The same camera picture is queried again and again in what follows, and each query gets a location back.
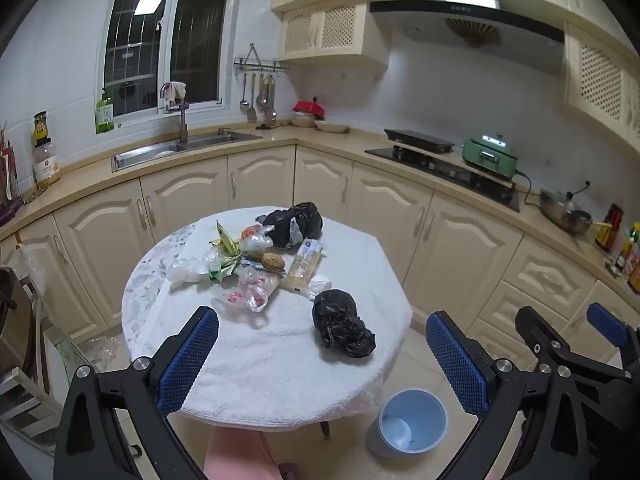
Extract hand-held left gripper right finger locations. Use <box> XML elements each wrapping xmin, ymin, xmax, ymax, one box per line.
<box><xmin>425</xmin><ymin>310</ymin><xmax>593</xmax><ymax>480</ymax></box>

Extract white tissue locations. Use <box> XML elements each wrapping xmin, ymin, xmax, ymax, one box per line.
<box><xmin>280</xmin><ymin>275</ymin><xmax>333</xmax><ymax>301</ymax></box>

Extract black glass gas stove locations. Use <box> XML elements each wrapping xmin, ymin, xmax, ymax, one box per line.
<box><xmin>365</xmin><ymin>146</ymin><xmax>521</xmax><ymax>212</ymax></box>

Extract black range hood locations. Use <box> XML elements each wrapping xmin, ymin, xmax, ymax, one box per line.
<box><xmin>369</xmin><ymin>0</ymin><xmax>566</xmax><ymax>76</ymax></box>

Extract green electric cooker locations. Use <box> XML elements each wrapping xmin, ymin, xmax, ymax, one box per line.
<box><xmin>460</xmin><ymin>133</ymin><xmax>521</xmax><ymax>181</ymax></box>

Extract steel kitchen faucet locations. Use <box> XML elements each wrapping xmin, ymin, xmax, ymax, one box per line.
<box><xmin>160</xmin><ymin>84</ymin><xmax>191</xmax><ymax>144</ymax></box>

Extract cream upper kitchen cabinets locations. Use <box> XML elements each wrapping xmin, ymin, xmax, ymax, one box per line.
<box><xmin>270</xmin><ymin>0</ymin><xmax>640</xmax><ymax>153</ymax></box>

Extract round white-clothed table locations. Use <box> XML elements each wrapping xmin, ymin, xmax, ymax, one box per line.
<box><xmin>122</xmin><ymin>206</ymin><xmax>413</xmax><ymax>428</ymax></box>

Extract crumpled clear plastic sheet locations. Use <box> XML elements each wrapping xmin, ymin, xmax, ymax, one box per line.
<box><xmin>75</xmin><ymin>332</ymin><xmax>132</xmax><ymax>378</ymax></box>

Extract steel kitchen sink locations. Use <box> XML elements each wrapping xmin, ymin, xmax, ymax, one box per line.
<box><xmin>111</xmin><ymin>130</ymin><xmax>263</xmax><ymax>173</ymax></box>

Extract black induction cooker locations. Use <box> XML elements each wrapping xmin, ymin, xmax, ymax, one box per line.
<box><xmin>384</xmin><ymin>129</ymin><xmax>456</xmax><ymax>153</ymax></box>

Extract white framed window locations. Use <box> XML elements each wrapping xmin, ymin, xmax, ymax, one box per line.
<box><xmin>102</xmin><ymin>0</ymin><xmax>236</xmax><ymax>116</ymax></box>

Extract steel wok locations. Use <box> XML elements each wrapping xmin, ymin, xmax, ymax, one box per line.
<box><xmin>539</xmin><ymin>187</ymin><xmax>593</xmax><ymax>235</ymax></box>

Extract plastic bag with tomato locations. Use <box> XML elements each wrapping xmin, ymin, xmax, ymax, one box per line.
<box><xmin>240</xmin><ymin>225</ymin><xmax>275</xmax><ymax>252</ymax></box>

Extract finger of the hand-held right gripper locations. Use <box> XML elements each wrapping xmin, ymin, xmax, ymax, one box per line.
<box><xmin>515</xmin><ymin>306</ymin><xmax>633</xmax><ymax>391</ymax></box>
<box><xmin>586</xmin><ymin>302</ymin><xmax>640</xmax><ymax>386</ymax></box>

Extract green dish soap bottle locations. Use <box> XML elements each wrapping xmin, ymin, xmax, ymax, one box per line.
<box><xmin>95</xmin><ymin>88</ymin><xmax>116</xmax><ymax>135</ymax></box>

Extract clear plastic bottle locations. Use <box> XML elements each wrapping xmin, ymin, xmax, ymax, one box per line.
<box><xmin>286</xmin><ymin>239</ymin><xmax>323</xmax><ymax>281</ymax></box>

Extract pale wooden frame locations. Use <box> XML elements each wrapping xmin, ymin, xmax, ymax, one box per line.
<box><xmin>0</xmin><ymin>365</ymin><xmax>63</xmax><ymax>456</ymax></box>

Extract dark sauce bottle yellow label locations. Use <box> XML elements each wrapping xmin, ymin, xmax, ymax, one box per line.
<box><xmin>33</xmin><ymin>111</ymin><xmax>52</xmax><ymax>148</ymax></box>

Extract cream lower kitchen cabinets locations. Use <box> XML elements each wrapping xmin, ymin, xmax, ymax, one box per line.
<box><xmin>0</xmin><ymin>137</ymin><xmax>640</xmax><ymax>411</ymax></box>

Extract glass jar of grains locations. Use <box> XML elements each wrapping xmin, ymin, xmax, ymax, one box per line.
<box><xmin>32</xmin><ymin>137</ymin><xmax>62</xmax><ymax>188</ymax></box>

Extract row of condiment bottles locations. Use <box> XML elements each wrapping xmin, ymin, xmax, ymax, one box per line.
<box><xmin>595</xmin><ymin>203</ymin><xmax>640</xmax><ymax>293</ymax></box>

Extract clear plastic bag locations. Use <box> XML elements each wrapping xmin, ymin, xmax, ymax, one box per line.
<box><xmin>167</xmin><ymin>255</ymin><xmax>221</xmax><ymax>283</ymax></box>

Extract green snack wrappers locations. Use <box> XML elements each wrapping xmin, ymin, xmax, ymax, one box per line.
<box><xmin>209</xmin><ymin>220</ymin><xmax>246</xmax><ymax>281</ymax></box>

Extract red printed plastic bag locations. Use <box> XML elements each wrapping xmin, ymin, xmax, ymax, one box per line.
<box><xmin>215</xmin><ymin>267</ymin><xmax>281</xmax><ymax>313</ymax></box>

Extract floral tablecloth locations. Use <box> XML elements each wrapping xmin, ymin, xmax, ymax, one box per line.
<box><xmin>121</xmin><ymin>222</ymin><xmax>201</xmax><ymax>356</ymax></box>

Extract black power cable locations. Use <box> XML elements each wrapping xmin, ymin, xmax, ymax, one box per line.
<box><xmin>514</xmin><ymin>170</ymin><xmax>543</xmax><ymax>207</ymax></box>

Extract blue trash bin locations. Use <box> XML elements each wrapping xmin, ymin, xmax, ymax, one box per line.
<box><xmin>365</xmin><ymin>389</ymin><xmax>447</xmax><ymax>458</ymax></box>

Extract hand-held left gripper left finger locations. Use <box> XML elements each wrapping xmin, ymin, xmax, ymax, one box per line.
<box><xmin>54</xmin><ymin>306</ymin><xmax>221</xmax><ymax>480</ymax></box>

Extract cream kitchen cabinets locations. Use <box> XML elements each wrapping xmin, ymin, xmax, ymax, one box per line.
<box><xmin>270</xmin><ymin>0</ymin><xmax>640</xmax><ymax>153</ymax></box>
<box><xmin>0</xmin><ymin>137</ymin><xmax>640</xmax><ymax>411</ymax></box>

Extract large black plastic bag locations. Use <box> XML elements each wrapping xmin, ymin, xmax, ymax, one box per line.
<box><xmin>262</xmin><ymin>202</ymin><xmax>324</xmax><ymax>249</ymax></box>

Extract purple utensil holder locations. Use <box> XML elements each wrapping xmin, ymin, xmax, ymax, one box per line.
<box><xmin>0</xmin><ymin>120</ymin><xmax>26</xmax><ymax>226</ymax></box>

